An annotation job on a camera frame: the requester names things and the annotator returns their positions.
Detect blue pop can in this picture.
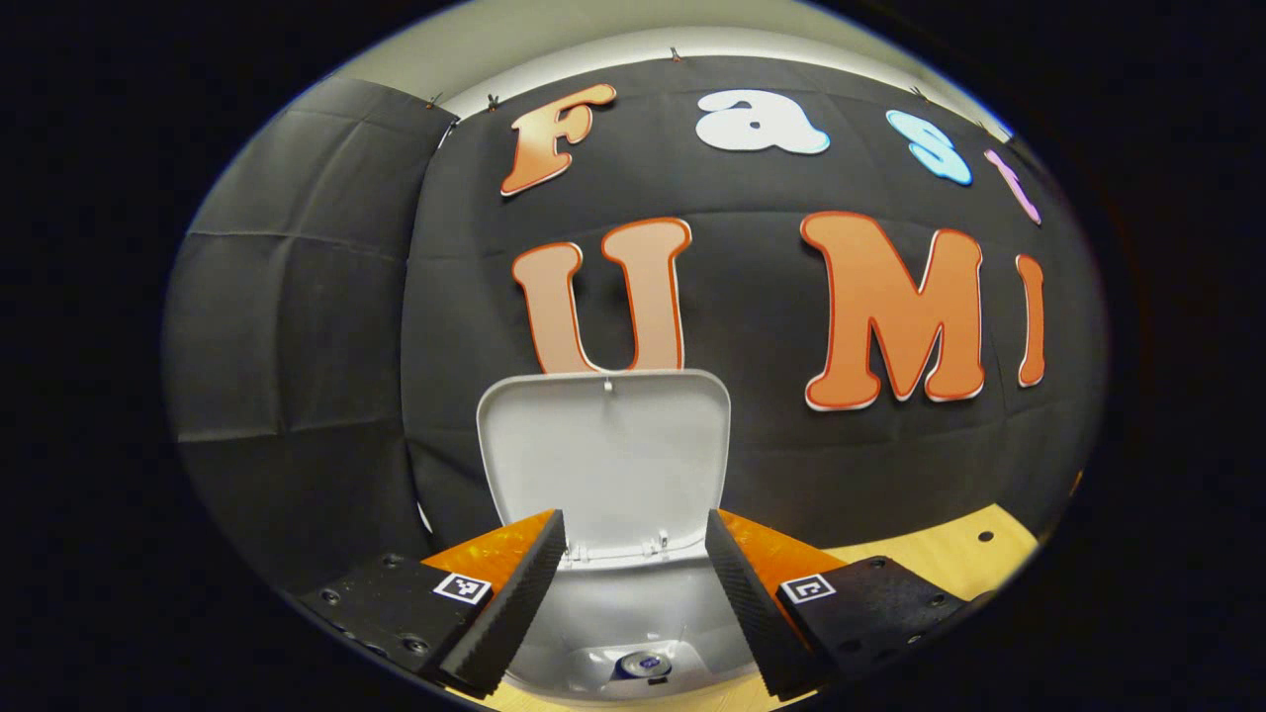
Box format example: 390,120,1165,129
613,649,676,683

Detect black backdrop cloth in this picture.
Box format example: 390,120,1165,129
163,54,1107,594

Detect wooden desktop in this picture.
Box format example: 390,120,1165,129
473,502,1041,712

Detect white desktop garbage bin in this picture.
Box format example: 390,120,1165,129
475,368,768,705

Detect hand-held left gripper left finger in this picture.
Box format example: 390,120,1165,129
295,508,569,699

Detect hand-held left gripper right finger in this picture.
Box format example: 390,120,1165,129
704,507,968,703

